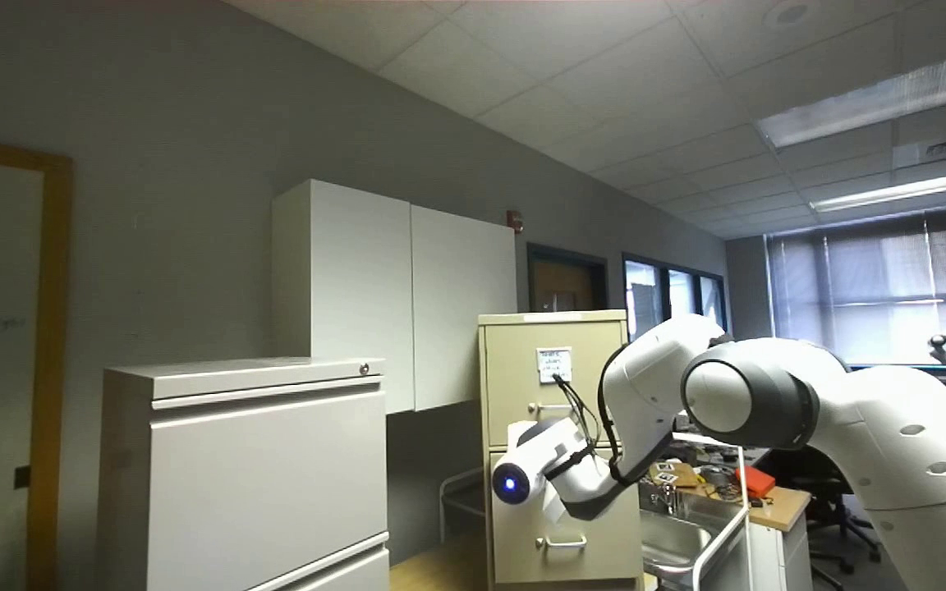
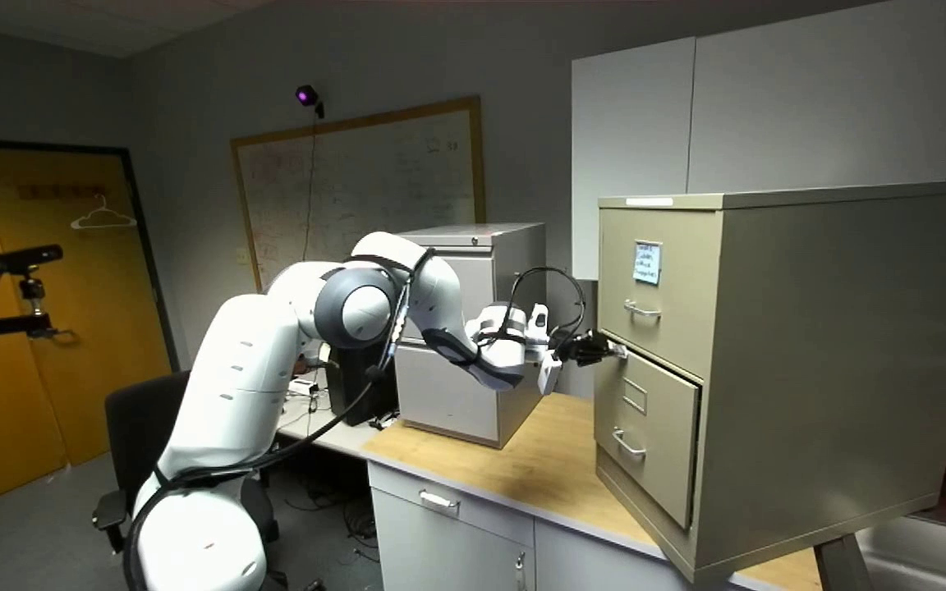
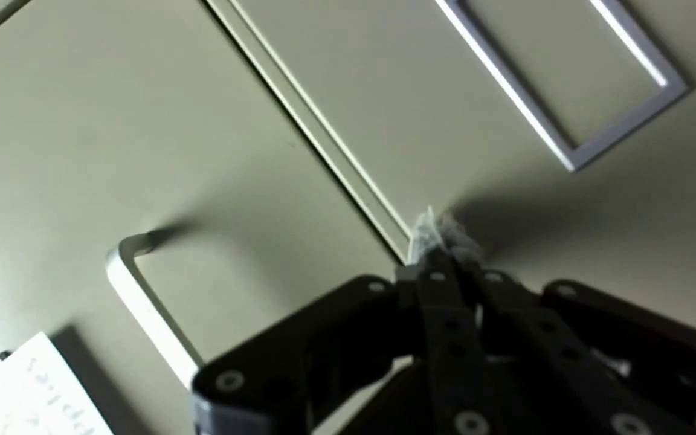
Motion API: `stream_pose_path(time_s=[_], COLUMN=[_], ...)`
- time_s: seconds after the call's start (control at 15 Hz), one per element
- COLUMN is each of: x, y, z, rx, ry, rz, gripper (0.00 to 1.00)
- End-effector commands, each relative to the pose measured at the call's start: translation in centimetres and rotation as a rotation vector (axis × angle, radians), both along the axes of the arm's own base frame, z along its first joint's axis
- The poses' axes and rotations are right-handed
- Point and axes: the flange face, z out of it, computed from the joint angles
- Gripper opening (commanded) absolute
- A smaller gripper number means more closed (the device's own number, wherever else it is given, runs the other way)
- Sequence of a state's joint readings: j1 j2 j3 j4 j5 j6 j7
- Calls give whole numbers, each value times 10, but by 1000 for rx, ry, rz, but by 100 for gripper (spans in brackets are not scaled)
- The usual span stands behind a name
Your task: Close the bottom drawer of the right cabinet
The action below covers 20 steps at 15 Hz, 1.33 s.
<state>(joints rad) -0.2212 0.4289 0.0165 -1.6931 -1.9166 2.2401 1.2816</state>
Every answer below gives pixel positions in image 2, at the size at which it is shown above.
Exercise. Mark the grey plastic bin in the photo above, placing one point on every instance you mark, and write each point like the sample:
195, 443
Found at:
935, 559

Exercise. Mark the grey lateral file cabinet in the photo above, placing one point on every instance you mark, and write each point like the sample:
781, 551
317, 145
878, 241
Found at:
451, 400

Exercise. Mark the grey desk drawer unit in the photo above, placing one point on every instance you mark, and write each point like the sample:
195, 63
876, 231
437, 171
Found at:
441, 538

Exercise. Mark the beige labelled cabinet drawer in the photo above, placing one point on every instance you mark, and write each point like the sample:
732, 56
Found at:
670, 316

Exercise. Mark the camera with purple light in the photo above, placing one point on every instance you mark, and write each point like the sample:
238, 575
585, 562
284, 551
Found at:
310, 98

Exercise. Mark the orange wooden door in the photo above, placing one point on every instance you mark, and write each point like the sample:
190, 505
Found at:
80, 348

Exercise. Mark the white wall cabinet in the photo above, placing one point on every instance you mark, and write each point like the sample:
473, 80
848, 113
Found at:
781, 109

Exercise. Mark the black office chair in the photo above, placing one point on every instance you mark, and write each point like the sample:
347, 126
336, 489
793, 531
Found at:
138, 423

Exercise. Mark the beige unlabelled cabinet drawer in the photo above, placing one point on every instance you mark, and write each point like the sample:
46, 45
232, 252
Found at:
658, 438

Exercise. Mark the white paper drawer label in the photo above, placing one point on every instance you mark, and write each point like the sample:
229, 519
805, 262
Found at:
647, 265

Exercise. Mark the black box behind arm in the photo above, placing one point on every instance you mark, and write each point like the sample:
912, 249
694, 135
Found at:
357, 381

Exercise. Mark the wood-framed whiteboard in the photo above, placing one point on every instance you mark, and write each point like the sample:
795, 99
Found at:
364, 182

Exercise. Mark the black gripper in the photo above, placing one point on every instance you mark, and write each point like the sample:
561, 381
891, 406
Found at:
572, 348

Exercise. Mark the black camera on stand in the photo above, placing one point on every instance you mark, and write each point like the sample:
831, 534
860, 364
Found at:
11, 262

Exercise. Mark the beige metal file cabinet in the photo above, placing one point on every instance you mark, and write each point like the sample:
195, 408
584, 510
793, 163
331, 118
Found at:
821, 348

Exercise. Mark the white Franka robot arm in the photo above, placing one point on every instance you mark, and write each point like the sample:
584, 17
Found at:
243, 373

